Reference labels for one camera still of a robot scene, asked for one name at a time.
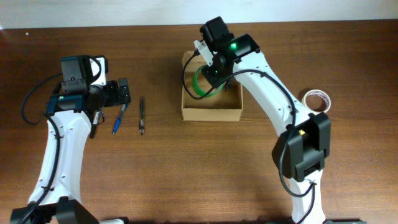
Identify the cream masking tape roll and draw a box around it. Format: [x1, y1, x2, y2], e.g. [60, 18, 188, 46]
[301, 89, 331, 114]

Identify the blue ballpoint pen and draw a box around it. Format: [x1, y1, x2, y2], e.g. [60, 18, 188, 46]
[112, 104, 129, 134]

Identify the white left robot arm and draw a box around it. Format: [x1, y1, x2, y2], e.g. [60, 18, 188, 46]
[10, 55, 131, 223]

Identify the green tape roll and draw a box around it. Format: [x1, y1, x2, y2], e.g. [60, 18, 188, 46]
[192, 65, 224, 97]

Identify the black slim pen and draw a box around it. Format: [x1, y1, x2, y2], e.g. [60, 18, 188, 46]
[139, 96, 145, 136]

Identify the brown cardboard box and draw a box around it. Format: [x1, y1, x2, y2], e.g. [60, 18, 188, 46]
[181, 51, 243, 121]

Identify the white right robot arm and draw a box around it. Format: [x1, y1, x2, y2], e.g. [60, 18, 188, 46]
[195, 17, 331, 223]

